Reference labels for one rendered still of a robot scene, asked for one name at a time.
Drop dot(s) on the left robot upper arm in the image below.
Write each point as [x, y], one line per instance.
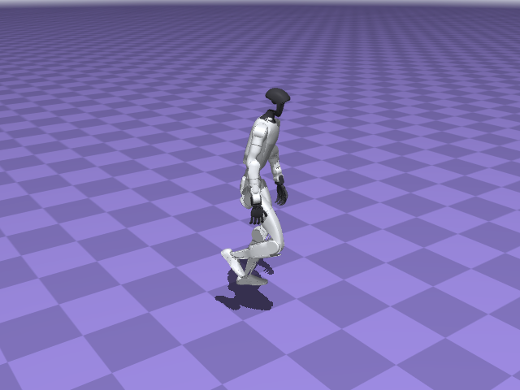
[275, 149]

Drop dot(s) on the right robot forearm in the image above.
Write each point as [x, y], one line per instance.
[254, 181]

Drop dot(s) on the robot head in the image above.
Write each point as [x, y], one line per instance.
[278, 97]

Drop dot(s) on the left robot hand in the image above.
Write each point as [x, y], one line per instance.
[282, 192]

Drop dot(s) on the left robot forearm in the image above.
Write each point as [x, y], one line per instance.
[275, 167]

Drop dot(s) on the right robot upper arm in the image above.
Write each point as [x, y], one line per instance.
[259, 135]

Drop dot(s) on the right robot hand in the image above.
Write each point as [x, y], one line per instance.
[257, 212]

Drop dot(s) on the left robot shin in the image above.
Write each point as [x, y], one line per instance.
[251, 263]

